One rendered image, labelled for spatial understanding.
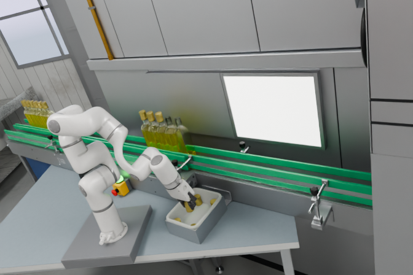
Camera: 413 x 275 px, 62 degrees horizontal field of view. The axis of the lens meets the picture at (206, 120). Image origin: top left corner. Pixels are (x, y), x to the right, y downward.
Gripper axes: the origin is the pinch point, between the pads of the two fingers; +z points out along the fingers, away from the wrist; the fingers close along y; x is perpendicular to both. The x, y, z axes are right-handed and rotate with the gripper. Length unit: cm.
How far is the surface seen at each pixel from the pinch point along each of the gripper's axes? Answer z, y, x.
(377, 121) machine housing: -42, -73, -15
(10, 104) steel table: 29, 316, -73
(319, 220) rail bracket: 4, -52, -9
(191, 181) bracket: 7.9, 11.5, -14.9
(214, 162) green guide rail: 1.1, -0.4, -22.9
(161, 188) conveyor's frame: 11.0, 28.7, -8.9
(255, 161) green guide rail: 4.0, -17.7, -29.5
